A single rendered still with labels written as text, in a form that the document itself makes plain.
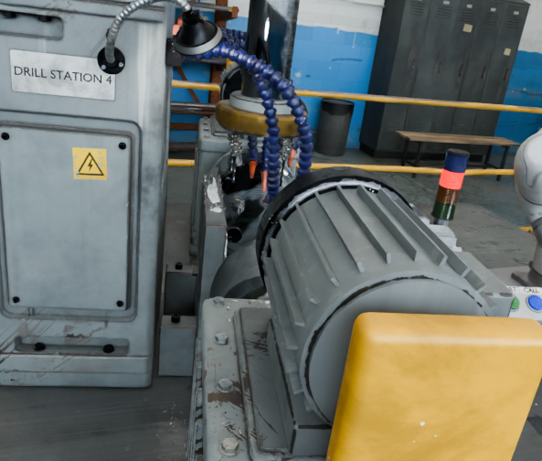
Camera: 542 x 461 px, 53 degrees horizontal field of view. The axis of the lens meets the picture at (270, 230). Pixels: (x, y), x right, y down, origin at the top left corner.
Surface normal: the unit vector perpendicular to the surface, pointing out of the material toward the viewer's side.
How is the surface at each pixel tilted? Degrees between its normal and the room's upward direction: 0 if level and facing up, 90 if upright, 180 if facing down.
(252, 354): 0
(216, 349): 0
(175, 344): 90
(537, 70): 90
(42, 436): 0
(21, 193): 90
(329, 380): 90
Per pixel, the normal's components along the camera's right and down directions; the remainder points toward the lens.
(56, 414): 0.11, -0.92
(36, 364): 0.12, 0.39
